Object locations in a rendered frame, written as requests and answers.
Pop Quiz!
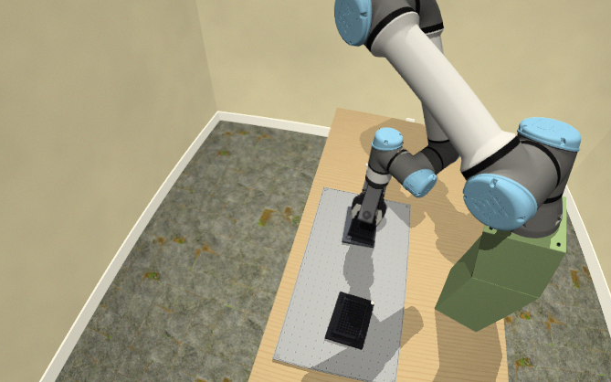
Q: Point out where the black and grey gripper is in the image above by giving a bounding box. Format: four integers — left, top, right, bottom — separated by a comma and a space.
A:
351, 175, 389, 227

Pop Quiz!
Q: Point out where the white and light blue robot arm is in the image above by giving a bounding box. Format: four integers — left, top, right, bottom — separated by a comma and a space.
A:
334, 0, 581, 239

